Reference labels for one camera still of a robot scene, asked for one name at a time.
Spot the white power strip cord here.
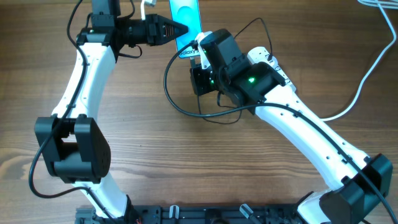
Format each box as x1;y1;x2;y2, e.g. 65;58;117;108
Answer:
320;0;398;123

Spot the right black camera cable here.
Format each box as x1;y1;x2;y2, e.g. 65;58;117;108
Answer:
163;42;398;224

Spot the turquoise screen smartphone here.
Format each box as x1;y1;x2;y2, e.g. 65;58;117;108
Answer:
169;0;203;60

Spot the left black camera cable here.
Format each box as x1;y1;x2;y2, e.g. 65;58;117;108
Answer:
28;0;119;224

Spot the black camera cable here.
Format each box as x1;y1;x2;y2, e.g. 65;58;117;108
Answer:
28;0;119;224
163;42;398;224

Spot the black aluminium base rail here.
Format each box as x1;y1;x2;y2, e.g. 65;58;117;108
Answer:
75;203;304;224

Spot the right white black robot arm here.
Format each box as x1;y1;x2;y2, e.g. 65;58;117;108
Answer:
192;29;392;223

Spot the white power strip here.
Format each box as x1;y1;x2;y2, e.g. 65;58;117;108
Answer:
247;47;296;92

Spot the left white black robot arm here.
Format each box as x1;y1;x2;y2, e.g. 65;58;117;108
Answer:
34;1;188;223

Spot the black charging cable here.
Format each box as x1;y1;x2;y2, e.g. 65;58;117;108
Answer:
190;17;274;125

